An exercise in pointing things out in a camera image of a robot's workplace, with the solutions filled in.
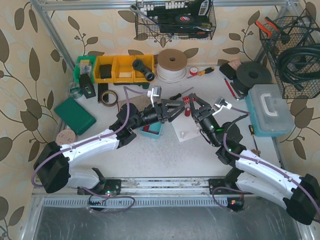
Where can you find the wire basket with tools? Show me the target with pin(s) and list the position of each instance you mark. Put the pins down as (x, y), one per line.
(174, 19)

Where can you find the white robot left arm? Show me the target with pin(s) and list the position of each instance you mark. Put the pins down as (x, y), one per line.
(56, 166)

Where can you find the black pipe fitting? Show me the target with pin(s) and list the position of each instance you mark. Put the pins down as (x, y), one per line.
(139, 66)

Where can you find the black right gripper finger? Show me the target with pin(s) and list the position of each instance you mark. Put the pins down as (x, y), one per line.
(200, 104)
(192, 103)

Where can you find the brown tape roll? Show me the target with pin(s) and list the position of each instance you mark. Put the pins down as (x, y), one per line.
(109, 98)

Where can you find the black box in bin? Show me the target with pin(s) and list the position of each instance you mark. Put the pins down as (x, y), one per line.
(105, 71)

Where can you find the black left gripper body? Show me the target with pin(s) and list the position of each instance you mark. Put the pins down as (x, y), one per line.
(163, 111)

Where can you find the orange handled pliers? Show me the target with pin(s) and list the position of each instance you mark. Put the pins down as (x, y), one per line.
(269, 23)

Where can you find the yellow black handle screwdriver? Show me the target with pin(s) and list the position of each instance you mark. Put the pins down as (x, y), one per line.
(203, 72)

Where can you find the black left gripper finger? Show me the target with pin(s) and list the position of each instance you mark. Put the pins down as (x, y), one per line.
(174, 110)
(172, 104)

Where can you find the teal plastic toolbox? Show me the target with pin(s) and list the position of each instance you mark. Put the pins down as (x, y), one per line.
(269, 112)

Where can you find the yellow storage bins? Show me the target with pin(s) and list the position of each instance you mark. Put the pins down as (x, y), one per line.
(122, 69)

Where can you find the beige work glove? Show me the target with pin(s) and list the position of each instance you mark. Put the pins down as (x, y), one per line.
(141, 102)

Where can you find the wire basket with hoses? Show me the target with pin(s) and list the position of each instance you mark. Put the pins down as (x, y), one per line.
(294, 56)

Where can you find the glass jar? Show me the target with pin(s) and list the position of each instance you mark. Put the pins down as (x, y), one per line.
(75, 91)

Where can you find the red tape roll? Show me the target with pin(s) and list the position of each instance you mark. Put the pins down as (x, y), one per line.
(193, 71)

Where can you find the white peg base plate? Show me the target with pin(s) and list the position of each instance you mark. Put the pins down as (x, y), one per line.
(185, 128)

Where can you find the black green device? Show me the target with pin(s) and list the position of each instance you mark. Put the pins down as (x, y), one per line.
(86, 86)

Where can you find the orange black small screwdriver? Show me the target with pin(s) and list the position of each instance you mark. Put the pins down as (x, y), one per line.
(179, 95)

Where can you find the black rectangular case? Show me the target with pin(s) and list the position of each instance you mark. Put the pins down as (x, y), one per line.
(228, 71)

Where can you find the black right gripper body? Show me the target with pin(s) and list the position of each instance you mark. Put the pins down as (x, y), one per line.
(200, 113)

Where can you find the green storage bin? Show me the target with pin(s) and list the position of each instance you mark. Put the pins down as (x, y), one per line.
(84, 65)

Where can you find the dark steel hex key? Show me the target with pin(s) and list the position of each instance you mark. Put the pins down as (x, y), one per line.
(240, 95)

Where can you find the white cable spool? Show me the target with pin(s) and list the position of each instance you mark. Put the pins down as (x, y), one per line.
(171, 66)

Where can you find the black yellow precision screwdriver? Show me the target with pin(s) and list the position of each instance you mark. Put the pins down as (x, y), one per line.
(252, 133)

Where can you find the green notebook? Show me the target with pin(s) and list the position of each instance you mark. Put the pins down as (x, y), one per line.
(75, 116)

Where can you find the teal spring tray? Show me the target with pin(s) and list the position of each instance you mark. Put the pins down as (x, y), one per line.
(151, 130)

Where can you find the red handled hex key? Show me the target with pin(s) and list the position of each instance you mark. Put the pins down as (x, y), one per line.
(233, 93)

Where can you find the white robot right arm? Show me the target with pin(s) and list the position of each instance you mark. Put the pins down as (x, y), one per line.
(298, 195)

